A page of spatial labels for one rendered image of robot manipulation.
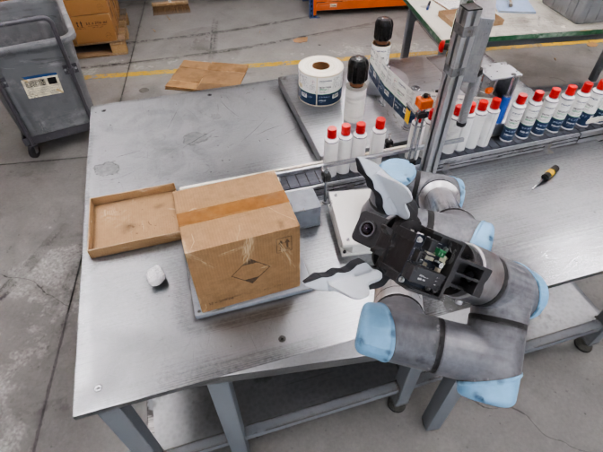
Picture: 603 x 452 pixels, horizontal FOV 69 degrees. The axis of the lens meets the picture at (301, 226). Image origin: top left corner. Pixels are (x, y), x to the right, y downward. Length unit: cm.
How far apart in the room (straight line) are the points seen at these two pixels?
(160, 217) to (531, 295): 128
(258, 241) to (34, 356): 162
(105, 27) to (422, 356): 445
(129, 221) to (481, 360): 131
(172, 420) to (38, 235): 160
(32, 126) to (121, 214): 194
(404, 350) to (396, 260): 14
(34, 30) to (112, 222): 257
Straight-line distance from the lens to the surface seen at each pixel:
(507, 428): 224
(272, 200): 121
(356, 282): 51
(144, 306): 141
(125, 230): 164
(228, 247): 113
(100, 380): 133
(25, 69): 335
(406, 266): 49
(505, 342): 63
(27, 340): 260
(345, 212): 150
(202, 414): 188
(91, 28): 480
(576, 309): 241
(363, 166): 48
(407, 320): 61
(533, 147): 207
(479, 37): 142
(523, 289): 65
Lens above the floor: 195
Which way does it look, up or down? 47 degrees down
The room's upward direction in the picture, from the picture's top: straight up
